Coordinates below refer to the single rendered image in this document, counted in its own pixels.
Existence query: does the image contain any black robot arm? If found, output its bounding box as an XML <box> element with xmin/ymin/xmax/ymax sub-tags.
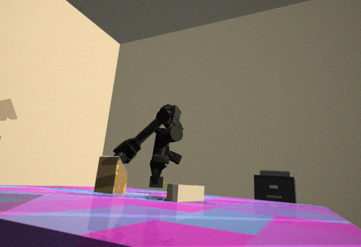
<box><xmin>113</xmin><ymin>104</ymin><xmax>184</xmax><ymax>164</ymax></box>

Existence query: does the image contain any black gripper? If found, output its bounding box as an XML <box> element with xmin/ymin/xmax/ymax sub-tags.
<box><xmin>150</xmin><ymin>142</ymin><xmax>170</xmax><ymax>184</ymax></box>

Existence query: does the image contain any black two-prong plug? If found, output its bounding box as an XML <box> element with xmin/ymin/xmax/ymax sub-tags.
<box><xmin>149</xmin><ymin>176</ymin><xmax>167</xmax><ymax>188</ymax></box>

